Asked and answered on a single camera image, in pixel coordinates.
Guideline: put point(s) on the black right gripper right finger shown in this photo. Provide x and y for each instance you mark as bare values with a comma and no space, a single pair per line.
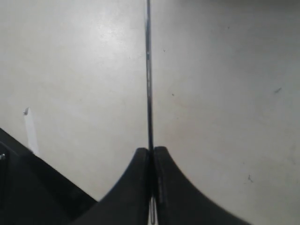
179,202

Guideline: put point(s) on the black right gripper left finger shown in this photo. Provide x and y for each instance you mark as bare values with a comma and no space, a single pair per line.
127,203

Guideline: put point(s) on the thin metal skewer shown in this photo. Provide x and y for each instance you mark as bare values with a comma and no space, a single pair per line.
149,75

